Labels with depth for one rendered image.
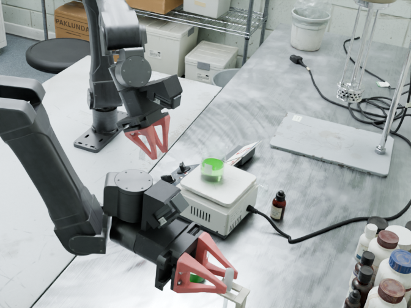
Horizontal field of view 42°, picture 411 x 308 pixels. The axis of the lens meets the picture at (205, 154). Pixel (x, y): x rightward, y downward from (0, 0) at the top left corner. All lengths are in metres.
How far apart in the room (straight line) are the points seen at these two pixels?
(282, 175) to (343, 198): 0.15
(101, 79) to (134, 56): 0.32
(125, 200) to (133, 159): 0.50
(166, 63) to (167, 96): 2.45
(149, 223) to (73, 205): 0.11
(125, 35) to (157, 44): 2.36
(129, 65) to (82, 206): 0.30
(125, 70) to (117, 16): 0.14
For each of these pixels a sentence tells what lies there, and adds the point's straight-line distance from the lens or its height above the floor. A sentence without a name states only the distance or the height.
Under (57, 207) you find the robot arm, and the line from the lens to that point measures 0.80.
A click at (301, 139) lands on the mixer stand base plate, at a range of 1.41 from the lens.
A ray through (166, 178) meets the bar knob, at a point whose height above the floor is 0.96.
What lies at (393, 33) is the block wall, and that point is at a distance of 3.43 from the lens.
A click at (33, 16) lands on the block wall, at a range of 4.41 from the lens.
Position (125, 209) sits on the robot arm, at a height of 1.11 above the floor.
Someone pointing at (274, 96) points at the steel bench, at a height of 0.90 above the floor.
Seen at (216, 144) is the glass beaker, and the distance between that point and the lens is 1.07.
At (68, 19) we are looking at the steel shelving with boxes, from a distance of 3.72.
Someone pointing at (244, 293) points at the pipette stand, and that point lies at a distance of 0.80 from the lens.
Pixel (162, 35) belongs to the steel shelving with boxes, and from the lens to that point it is 3.36.
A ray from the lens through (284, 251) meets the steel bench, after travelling 1.07.
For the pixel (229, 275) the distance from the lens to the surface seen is 0.78.
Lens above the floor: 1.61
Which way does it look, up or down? 33 degrees down
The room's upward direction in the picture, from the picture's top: 5 degrees clockwise
